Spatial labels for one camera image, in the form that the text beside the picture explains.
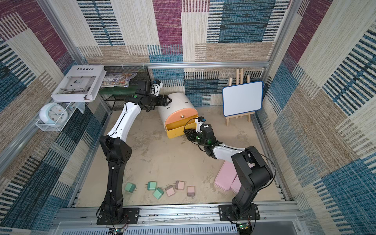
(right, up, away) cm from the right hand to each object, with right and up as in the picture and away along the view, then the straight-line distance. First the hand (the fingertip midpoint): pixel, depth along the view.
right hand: (184, 129), depth 89 cm
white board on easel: (+38, +19, +10) cm, 44 cm away
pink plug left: (-7, -33, -10) cm, 35 cm away
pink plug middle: (-2, -30, -8) cm, 31 cm away
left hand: (-12, +19, +3) cm, 22 cm away
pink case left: (+24, -26, -5) cm, 36 cm away
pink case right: (+29, -31, -7) cm, 43 cm away
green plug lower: (-13, -34, -10) cm, 38 cm away
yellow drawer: (-5, 0, -2) cm, 5 cm away
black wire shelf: (-54, +23, +25) cm, 64 cm away
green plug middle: (-18, -30, -8) cm, 36 cm away
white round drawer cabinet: (-3, +18, +4) cm, 18 cm away
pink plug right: (+4, -33, -9) cm, 34 cm away
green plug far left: (-29, -31, -8) cm, 44 cm away
